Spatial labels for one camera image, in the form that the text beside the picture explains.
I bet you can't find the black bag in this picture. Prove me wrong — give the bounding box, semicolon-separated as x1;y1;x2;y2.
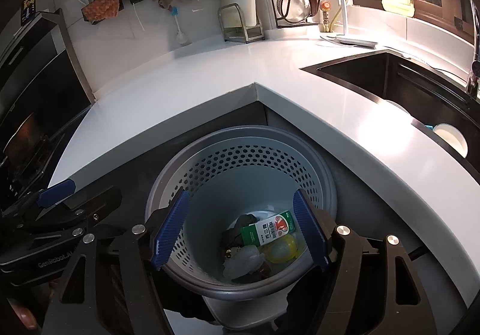
219;214;259;251

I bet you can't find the white bowl in sink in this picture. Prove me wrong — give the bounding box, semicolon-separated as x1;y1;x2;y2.
433;124;469;158

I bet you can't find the person's left hand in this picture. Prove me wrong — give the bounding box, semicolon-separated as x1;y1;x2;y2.
1;297;41;334

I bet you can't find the brass gas valve hose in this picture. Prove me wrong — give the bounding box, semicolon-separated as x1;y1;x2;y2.
318;0;344;34

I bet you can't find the black kitchen sink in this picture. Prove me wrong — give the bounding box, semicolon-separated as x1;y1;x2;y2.
303;51;479;180

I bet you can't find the metal cutting board stand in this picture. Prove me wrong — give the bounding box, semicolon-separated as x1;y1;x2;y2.
217;2;265;44

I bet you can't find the grey perforated trash bin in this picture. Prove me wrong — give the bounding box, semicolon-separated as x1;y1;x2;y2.
145;125;337;301

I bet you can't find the orange dish cloth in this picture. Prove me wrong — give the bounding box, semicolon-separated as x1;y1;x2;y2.
81;0;120;24

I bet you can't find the yellow plastic lid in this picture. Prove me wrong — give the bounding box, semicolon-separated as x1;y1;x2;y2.
263;234;299;264

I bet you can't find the blue white bottle brush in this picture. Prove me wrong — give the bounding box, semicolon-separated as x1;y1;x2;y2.
171;7;189;46

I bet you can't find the black stove cooktop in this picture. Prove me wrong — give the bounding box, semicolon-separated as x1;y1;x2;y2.
1;11;95;203

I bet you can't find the green white carton box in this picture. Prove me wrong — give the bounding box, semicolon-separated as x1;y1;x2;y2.
241;211;296;247

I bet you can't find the clear plastic wrap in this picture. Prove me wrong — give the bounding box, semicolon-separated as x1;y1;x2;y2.
223;246;265;281

